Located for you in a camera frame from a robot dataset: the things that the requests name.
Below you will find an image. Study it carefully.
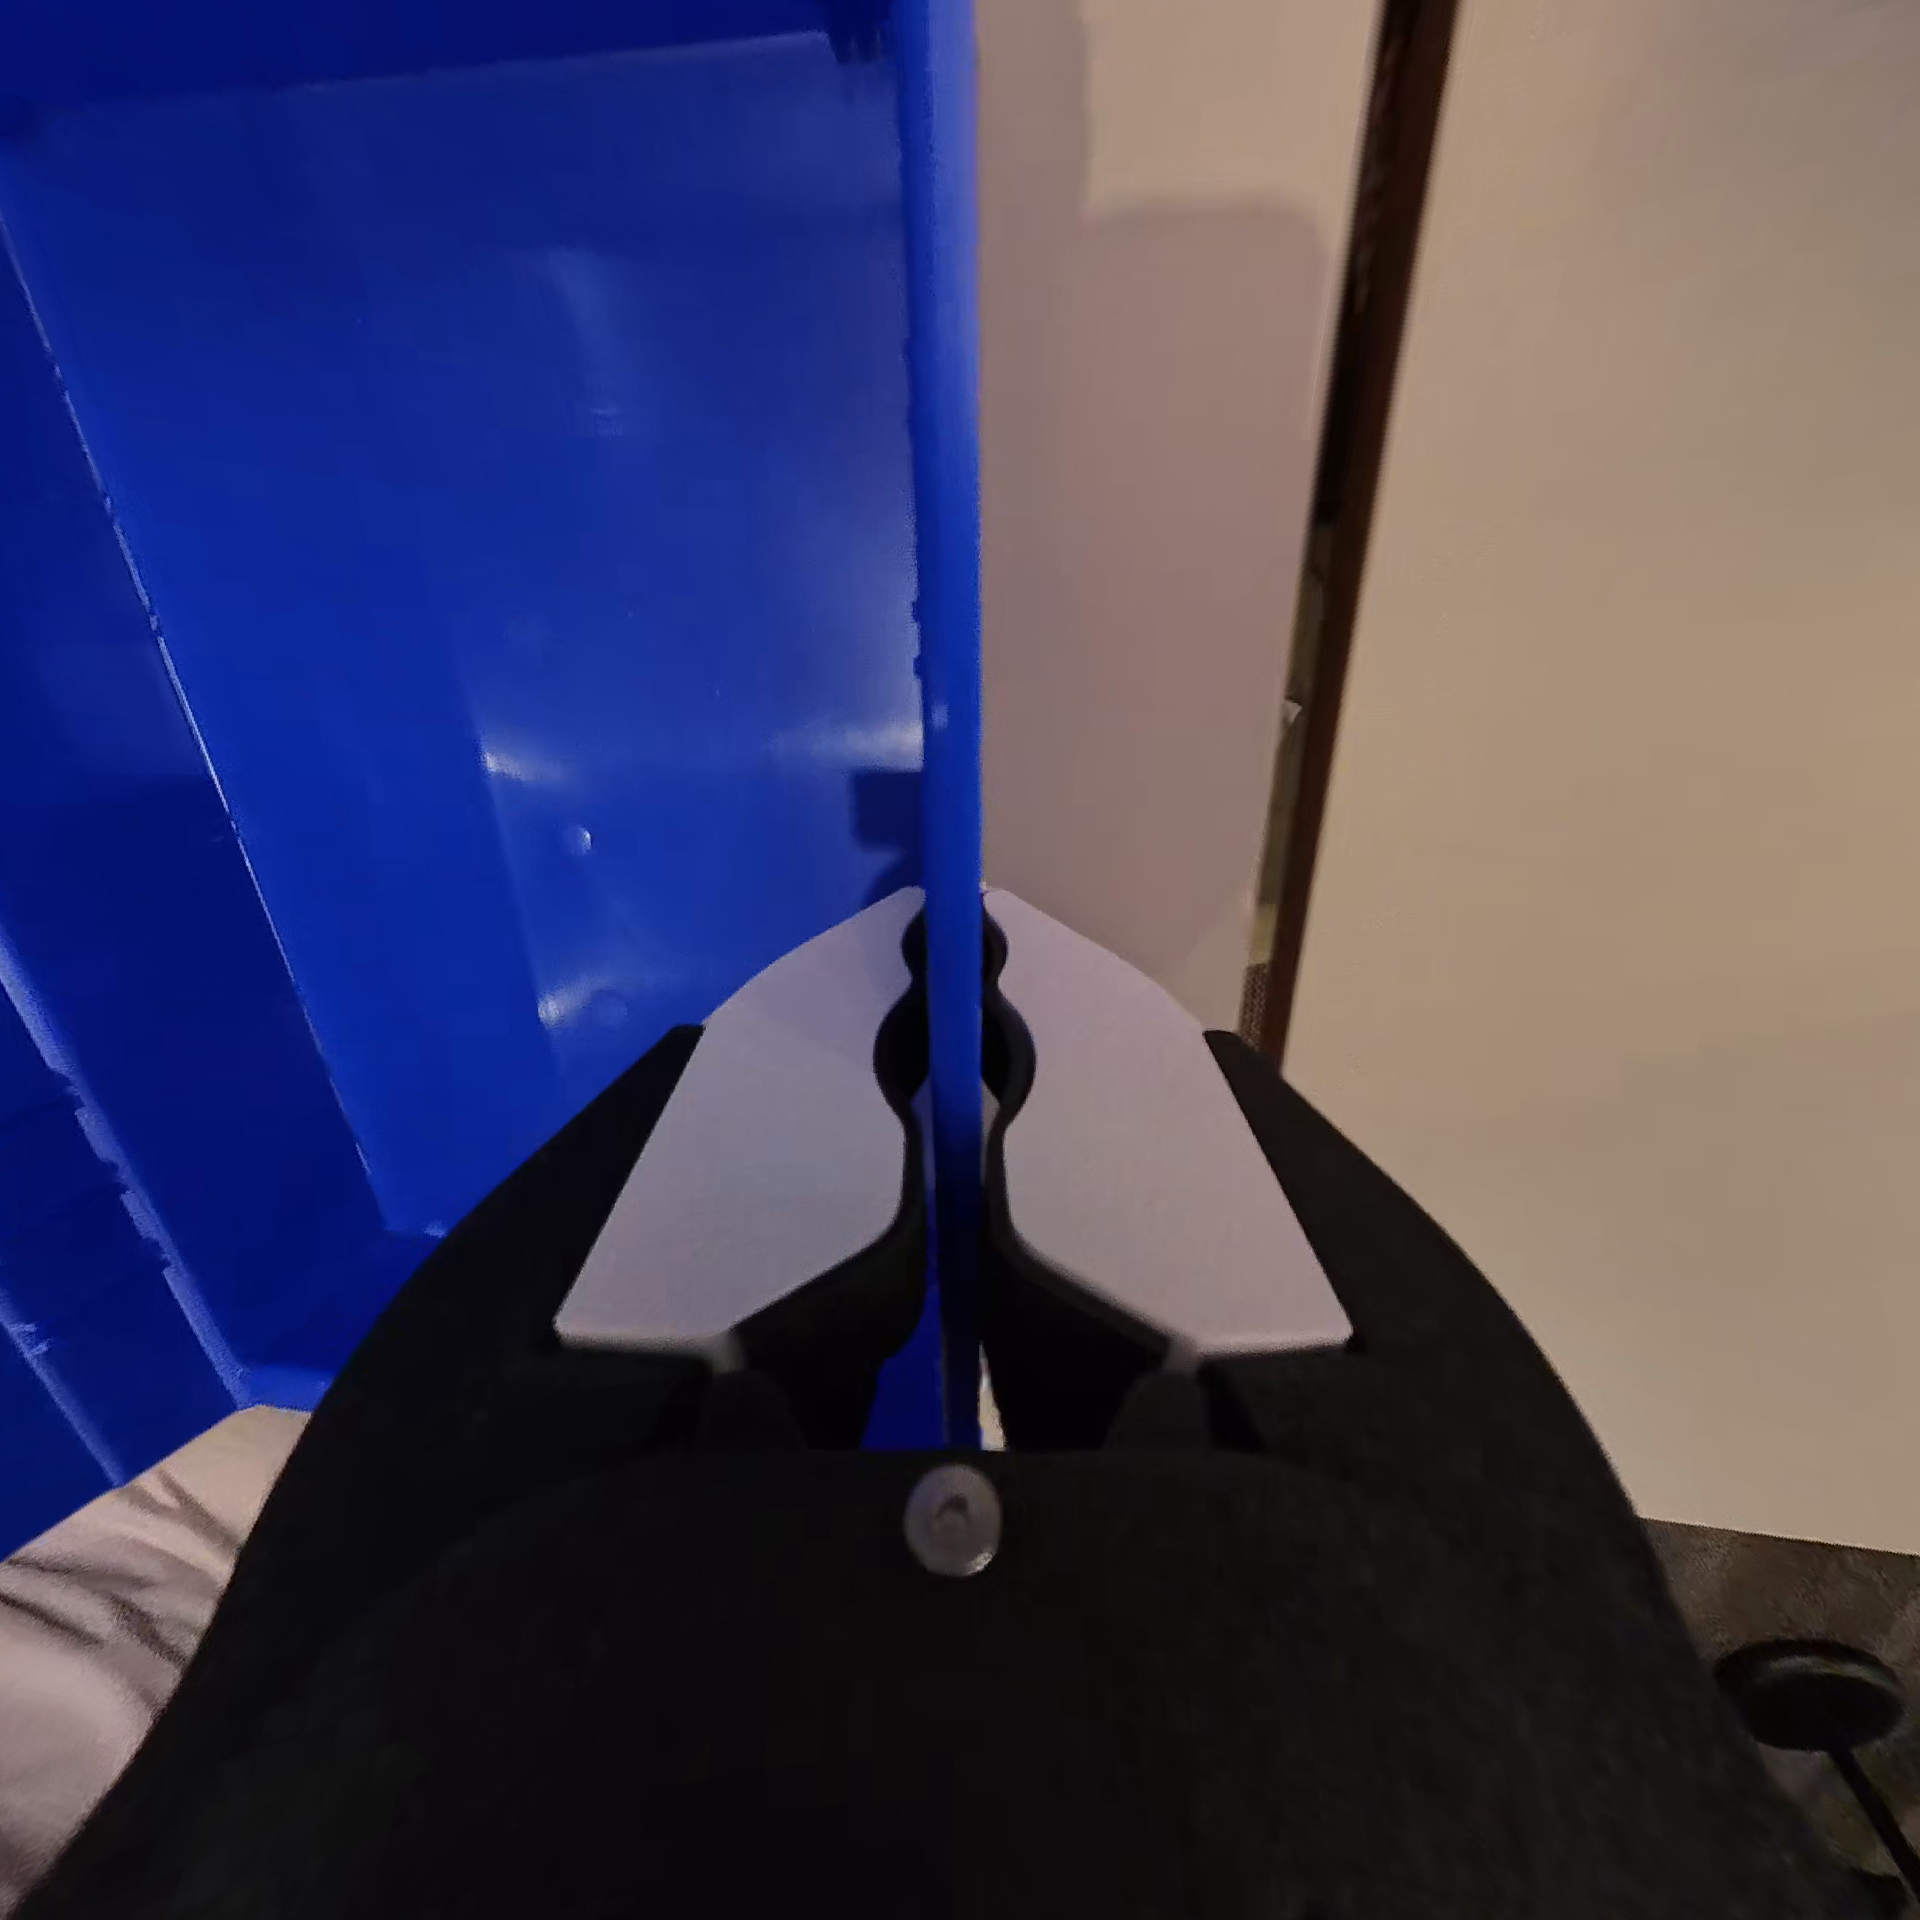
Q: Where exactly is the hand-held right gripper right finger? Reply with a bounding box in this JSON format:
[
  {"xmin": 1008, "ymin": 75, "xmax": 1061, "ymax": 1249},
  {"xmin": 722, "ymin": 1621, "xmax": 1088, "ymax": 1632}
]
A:
[{"xmin": 980, "ymin": 886, "xmax": 1356, "ymax": 1360}]

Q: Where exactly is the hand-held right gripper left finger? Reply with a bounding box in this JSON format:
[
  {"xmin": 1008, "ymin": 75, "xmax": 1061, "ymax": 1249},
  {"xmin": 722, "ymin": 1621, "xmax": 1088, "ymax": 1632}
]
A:
[{"xmin": 553, "ymin": 885, "xmax": 932, "ymax": 1360}]

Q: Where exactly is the blue plastic bin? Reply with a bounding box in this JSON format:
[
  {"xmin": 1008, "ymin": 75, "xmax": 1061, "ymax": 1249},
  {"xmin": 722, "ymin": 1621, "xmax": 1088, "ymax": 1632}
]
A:
[{"xmin": 0, "ymin": 0, "xmax": 987, "ymax": 1566}]

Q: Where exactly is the grey cloth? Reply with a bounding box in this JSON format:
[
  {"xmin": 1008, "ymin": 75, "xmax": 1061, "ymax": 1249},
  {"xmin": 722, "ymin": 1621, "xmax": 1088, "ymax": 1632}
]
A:
[{"xmin": 0, "ymin": 1401, "xmax": 321, "ymax": 1883}]

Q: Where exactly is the black round-base stand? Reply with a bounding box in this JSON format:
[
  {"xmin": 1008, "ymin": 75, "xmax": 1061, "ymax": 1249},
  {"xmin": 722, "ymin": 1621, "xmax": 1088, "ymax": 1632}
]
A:
[{"xmin": 1714, "ymin": 1639, "xmax": 1920, "ymax": 1895}]

